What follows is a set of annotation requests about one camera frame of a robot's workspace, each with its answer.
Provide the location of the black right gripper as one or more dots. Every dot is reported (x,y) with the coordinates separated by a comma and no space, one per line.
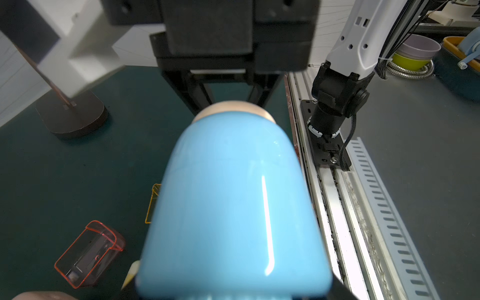
(266,37)

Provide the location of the yellow transparent tray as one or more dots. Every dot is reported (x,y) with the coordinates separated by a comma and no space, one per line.
(152,202)

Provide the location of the blue pencil sharpener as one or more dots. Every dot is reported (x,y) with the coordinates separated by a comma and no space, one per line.
(234,218)

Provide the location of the yellow pencil sharpener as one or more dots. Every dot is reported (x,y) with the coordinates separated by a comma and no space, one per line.
(134,268)

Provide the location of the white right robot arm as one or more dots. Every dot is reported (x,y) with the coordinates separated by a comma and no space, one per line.
(371,34)

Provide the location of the red transparent tray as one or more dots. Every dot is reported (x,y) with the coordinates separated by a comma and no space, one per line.
(87,258)

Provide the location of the copper glass holder stand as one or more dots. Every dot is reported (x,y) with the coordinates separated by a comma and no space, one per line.
(68,118)

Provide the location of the stacked bowls outside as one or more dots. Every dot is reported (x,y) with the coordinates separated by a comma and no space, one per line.
(413,60)

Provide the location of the dark bin with items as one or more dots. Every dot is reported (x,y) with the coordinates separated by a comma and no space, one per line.
(457,65)

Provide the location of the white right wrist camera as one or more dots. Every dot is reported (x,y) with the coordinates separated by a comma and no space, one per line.
(72,43)

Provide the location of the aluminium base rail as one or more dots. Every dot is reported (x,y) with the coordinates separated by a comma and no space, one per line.
(356,250)

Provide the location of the white slotted cable duct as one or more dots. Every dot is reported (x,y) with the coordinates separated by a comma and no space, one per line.
(392,238)

